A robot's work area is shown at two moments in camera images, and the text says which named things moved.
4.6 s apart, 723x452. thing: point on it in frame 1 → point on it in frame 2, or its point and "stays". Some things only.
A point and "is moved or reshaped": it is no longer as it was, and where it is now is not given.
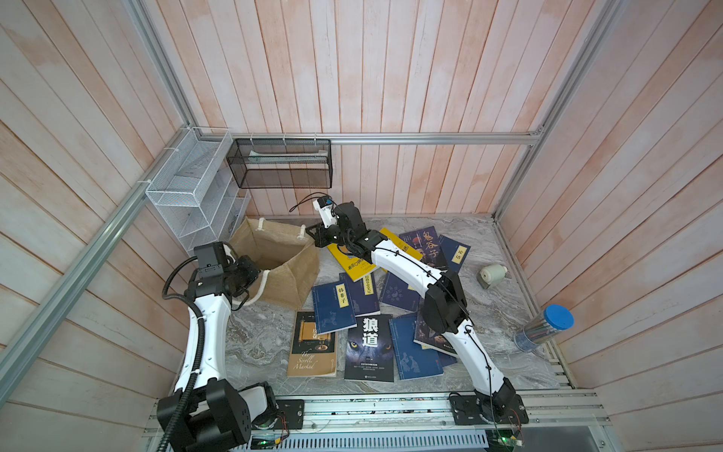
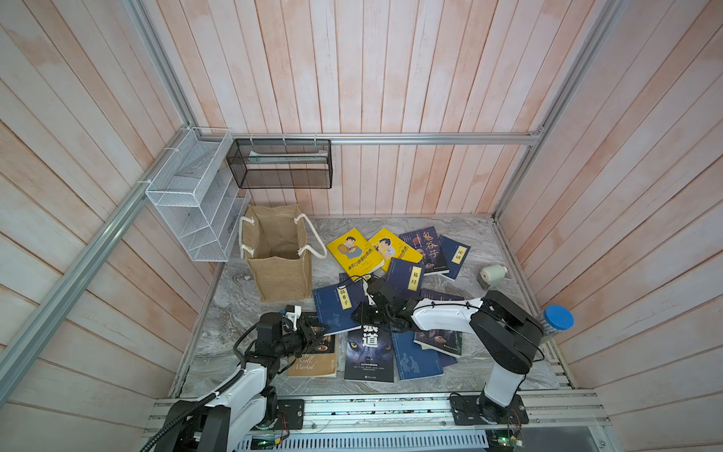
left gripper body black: x=244 y=274 → x=310 y=340
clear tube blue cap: x=553 y=319 stays
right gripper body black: x=334 y=235 → x=372 y=314
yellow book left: x=355 y=267 stays
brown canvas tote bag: x=287 y=257 is moved or reshaped
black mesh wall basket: x=281 y=163 stays
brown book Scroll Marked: x=312 y=355 stays
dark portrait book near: x=430 y=340 stays
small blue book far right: x=455 y=252 stays
